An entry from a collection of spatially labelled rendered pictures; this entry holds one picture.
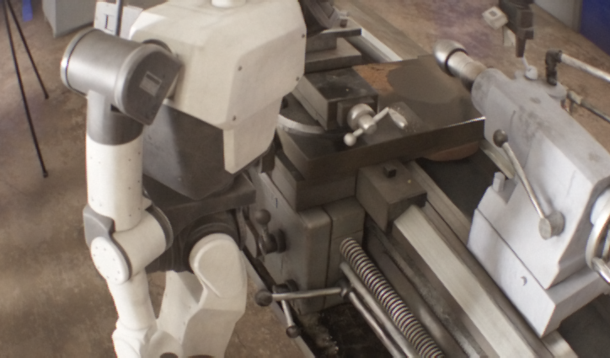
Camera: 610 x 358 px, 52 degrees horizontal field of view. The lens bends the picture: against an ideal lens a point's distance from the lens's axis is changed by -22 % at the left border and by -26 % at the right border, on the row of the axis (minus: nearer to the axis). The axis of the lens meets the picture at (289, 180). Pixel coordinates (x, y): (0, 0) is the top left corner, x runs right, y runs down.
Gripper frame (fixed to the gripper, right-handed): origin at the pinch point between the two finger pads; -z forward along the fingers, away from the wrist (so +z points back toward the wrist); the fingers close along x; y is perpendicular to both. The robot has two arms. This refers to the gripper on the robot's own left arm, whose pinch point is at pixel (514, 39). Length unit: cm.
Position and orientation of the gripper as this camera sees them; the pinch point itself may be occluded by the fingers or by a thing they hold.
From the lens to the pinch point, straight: 150.2
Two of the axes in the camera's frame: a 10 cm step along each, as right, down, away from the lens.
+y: -9.6, 1.5, -2.4
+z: 0.2, -8.0, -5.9
